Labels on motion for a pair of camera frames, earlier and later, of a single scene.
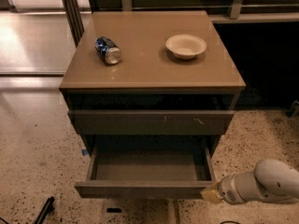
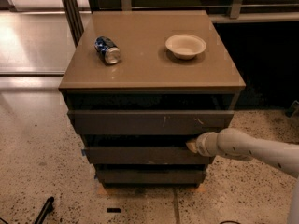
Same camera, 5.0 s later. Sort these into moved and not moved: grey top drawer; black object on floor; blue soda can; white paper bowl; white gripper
Moved: white gripper
Not moved: grey top drawer; blue soda can; black object on floor; white paper bowl
